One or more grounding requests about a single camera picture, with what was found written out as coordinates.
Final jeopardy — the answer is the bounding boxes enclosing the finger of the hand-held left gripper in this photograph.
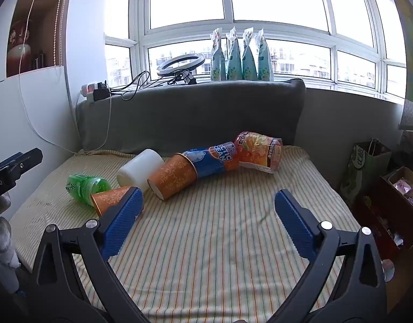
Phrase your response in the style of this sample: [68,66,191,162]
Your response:
[0,148,44,198]

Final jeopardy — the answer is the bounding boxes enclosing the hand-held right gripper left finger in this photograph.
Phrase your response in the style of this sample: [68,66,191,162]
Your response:
[27,187,150,323]

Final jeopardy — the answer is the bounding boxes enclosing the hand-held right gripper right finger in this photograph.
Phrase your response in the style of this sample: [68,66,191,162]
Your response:
[260,190,387,323]

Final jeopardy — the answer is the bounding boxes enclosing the large orange patterned paper cup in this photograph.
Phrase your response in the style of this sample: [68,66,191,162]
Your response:
[148,153,198,201]

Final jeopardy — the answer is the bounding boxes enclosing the small orange patterned paper cup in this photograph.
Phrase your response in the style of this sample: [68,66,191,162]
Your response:
[91,186,134,217]

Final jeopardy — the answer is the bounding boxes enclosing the white plastic cup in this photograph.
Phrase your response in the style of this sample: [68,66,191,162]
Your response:
[116,149,165,194]

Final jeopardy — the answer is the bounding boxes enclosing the clear orange printed cup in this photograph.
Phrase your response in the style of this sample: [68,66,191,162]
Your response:
[233,131,284,174]

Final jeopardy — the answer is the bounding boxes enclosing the person's left hand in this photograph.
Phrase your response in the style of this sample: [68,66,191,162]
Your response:
[0,191,21,270]

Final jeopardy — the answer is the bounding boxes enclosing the green plastic bottle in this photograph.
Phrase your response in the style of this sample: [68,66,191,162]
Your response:
[66,174,112,206]

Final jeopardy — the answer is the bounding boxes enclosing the green paper bag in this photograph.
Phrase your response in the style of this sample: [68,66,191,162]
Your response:
[340,138,392,206]

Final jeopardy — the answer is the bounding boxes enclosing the striped bed sheet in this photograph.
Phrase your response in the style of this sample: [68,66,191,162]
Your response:
[9,146,362,323]

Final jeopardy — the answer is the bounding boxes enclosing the brown cardboard box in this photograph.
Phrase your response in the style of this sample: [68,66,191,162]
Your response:
[352,166,413,314]

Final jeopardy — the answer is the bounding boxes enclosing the white power strip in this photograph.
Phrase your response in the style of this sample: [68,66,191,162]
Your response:
[80,81,108,102]

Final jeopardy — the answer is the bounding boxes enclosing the blue labelled can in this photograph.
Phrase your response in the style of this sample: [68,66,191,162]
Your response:
[182,141,240,180]

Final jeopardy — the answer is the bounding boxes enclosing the red and white vase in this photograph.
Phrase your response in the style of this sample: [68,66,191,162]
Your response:
[8,19,34,75]

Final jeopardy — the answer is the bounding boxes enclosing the pink packet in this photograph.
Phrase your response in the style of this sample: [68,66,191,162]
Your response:
[393,178,413,196]

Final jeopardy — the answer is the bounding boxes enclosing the grey headboard cushion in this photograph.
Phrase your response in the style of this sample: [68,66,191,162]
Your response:
[75,78,307,157]

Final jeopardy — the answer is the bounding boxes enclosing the teal snack packet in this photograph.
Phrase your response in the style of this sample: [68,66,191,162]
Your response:
[242,27,260,81]
[257,30,275,82]
[225,27,244,82]
[210,29,225,82]

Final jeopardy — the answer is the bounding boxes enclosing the yellow green curtain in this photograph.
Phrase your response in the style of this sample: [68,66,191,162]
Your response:
[382,0,413,106]

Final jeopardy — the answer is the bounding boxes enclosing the white cable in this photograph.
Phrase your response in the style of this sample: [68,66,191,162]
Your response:
[18,0,112,154]

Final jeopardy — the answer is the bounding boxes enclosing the black cable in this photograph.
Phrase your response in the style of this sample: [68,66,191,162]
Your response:
[108,70,194,101]

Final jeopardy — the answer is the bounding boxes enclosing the wooden wall shelf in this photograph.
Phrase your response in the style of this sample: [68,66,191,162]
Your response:
[6,0,75,78]

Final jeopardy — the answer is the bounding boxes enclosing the ring light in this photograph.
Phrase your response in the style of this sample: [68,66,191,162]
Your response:
[156,53,206,85]

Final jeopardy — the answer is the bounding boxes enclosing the white window frame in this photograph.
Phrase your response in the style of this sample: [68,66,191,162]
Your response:
[104,0,410,104]

